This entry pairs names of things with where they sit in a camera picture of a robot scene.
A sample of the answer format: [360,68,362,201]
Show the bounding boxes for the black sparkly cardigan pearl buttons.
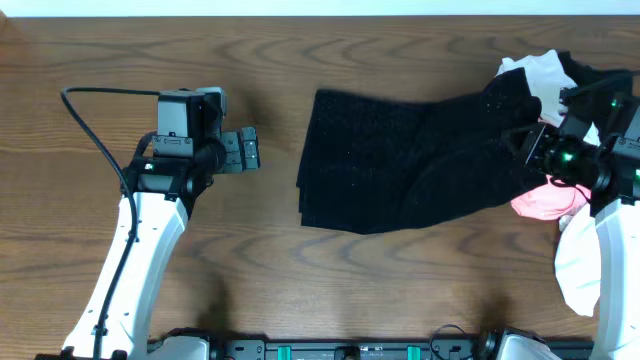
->
[297,69,546,235]

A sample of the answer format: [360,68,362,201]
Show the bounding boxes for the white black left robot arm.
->
[58,132,224,360]

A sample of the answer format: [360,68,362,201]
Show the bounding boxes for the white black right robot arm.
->
[518,94,639,359]

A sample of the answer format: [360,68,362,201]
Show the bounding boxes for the pink crumpled shirt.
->
[510,176,591,221]

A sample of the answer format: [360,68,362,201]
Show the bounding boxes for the black crumpled garment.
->
[558,51,639,142]

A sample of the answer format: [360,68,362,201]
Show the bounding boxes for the white crumpled shirt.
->
[498,50,604,317]

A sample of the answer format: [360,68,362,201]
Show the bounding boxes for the black mounting rail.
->
[147,328,594,360]

